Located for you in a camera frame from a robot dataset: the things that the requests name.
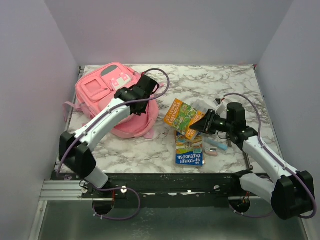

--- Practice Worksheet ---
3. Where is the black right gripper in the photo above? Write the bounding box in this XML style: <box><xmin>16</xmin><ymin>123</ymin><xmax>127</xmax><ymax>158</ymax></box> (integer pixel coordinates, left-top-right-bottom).
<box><xmin>190</xmin><ymin>109</ymin><xmax>234</xmax><ymax>135</ymax></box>

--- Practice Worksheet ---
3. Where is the orange treehouse book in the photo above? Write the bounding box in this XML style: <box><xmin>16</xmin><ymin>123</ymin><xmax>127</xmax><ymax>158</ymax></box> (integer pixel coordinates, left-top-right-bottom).
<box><xmin>164</xmin><ymin>98</ymin><xmax>205</xmax><ymax>140</ymax></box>

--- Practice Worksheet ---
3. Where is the blue treehouse book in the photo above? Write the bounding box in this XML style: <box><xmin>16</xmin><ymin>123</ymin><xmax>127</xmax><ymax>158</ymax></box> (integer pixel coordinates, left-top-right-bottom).
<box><xmin>175</xmin><ymin>131</ymin><xmax>205</xmax><ymax>167</ymax></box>

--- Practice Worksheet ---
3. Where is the pink student backpack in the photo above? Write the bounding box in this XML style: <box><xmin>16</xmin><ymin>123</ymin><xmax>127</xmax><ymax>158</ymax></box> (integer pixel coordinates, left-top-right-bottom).
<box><xmin>63</xmin><ymin>62</ymin><xmax>159</xmax><ymax>139</ymax></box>

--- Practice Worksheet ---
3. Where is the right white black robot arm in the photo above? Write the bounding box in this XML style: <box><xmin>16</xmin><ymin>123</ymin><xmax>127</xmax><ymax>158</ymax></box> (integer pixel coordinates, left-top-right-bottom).
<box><xmin>190</xmin><ymin>102</ymin><xmax>317</xmax><ymax>220</ymax></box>

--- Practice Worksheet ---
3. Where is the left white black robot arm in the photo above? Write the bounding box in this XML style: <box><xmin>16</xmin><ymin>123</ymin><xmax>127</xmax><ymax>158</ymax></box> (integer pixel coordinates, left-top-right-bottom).
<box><xmin>59</xmin><ymin>74</ymin><xmax>160</xmax><ymax>198</ymax></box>

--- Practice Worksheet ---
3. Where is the clear plastic bag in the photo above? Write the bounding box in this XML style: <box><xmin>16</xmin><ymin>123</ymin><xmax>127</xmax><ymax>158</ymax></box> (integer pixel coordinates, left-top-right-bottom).
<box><xmin>191</xmin><ymin>99</ymin><xmax>213</xmax><ymax>114</ymax></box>

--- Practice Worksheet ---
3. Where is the pink small stapler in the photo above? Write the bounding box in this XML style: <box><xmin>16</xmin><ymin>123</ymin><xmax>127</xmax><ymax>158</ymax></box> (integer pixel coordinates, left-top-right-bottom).
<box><xmin>204</xmin><ymin>147</ymin><xmax>218</xmax><ymax>157</ymax></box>

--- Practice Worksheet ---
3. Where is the black metal clamp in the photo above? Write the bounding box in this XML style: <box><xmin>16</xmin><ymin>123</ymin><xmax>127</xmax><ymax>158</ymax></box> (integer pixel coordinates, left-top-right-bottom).
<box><xmin>225</xmin><ymin>133</ymin><xmax>253</xmax><ymax>171</ymax></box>

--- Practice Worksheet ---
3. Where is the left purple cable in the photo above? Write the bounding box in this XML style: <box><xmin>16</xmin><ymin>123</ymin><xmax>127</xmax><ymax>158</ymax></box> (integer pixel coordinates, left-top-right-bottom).
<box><xmin>56</xmin><ymin>68</ymin><xmax>171</xmax><ymax>221</ymax></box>

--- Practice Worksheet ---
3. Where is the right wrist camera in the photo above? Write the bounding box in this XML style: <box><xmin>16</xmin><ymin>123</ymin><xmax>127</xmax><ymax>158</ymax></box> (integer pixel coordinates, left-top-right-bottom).
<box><xmin>213</xmin><ymin>98</ymin><xmax>226</xmax><ymax>116</ymax></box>

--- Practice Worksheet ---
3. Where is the aluminium rail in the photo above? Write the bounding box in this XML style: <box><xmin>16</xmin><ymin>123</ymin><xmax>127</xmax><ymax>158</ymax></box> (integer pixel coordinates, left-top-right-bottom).
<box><xmin>39</xmin><ymin>180</ymin><xmax>82</xmax><ymax>201</ymax></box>

